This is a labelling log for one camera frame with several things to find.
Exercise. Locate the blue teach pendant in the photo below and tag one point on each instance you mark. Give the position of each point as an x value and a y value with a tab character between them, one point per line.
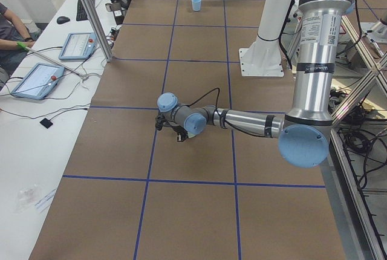
78	46
39	81

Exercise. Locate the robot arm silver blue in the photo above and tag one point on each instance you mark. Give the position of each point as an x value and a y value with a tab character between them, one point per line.
303	133

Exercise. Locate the light blue plastic cup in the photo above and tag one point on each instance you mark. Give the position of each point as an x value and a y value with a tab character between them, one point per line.
196	5

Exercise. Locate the metal rod green handle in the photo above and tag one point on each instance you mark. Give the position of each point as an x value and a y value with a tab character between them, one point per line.
48	59

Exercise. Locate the far blue teach pendant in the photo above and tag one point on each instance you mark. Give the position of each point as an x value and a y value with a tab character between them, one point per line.
78	46

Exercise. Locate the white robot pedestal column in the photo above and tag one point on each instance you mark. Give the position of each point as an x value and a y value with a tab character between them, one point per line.
263	58

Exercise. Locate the black computer mouse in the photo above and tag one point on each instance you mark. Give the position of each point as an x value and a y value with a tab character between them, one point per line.
62	20

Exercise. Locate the seated person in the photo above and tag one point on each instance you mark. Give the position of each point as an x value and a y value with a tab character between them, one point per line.
13	31

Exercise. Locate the clear plastic bag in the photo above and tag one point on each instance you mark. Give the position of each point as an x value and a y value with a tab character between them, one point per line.
27	197

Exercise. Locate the aluminium frame post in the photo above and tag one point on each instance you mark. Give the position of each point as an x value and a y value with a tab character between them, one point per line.
98	29

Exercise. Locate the small black square pad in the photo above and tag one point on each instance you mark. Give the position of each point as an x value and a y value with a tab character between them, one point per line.
46	123

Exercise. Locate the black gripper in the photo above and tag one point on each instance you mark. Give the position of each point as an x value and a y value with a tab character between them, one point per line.
181	134

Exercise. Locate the aluminium truss frame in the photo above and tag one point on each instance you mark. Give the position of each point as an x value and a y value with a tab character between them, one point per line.
356	168

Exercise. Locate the black keyboard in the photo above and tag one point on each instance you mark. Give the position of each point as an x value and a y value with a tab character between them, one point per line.
81	14

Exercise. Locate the mint green bowl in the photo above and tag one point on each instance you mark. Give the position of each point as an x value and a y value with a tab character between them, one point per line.
191	135

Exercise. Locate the near blue teach pendant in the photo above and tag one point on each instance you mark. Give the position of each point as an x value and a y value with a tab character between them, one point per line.
39	81

